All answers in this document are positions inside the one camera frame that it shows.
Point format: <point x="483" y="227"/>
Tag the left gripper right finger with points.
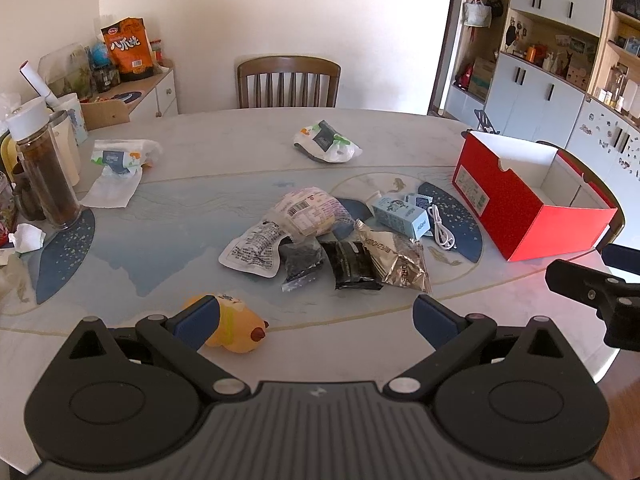
<point x="458" y="343"/>

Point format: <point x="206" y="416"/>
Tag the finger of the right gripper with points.
<point x="622" y="258"/>
<point x="594" y="288"/>

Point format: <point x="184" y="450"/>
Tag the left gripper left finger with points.
<point x="175" y="342"/>

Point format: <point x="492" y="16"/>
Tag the yellow plush toy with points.
<point x="239" y="330"/>

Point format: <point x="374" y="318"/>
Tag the silver foil snack bag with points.
<point x="397" y="260"/>

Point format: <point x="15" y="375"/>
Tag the black snack packet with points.
<point x="352" y="265"/>

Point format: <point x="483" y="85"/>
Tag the light blue small box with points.
<point x="403" y="218"/>

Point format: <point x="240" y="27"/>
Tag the white tissue pack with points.
<point x="322" y="143"/>

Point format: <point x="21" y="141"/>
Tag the red cardboard box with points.
<point x="532" y="200"/>

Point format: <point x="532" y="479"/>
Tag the white printed pouch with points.
<point x="256" y="251"/>

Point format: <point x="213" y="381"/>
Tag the black granule packet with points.
<point x="302" y="262"/>

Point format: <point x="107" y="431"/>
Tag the crumpled white tissue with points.
<point x="27" y="238"/>

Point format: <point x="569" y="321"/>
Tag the pink printed snack bag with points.
<point x="309" y="212"/>

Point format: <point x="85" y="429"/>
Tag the white wet wipes pack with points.
<point x="122" y="163"/>

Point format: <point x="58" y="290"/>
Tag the glass tea bottle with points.
<point x="29" y="127"/>

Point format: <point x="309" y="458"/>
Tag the white side cabinet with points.
<point x="134" y="101"/>

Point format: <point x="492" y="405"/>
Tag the white mug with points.
<point x="71" y="105"/>

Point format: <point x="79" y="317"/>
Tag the white hanging bag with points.
<point x="477" y="14"/>

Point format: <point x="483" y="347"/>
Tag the orange snack bag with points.
<point x="128" y="49"/>

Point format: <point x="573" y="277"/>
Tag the wooden chair far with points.
<point x="288" y="81"/>

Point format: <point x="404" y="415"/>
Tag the white wall cabinet unit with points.
<point x="531" y="70"/>

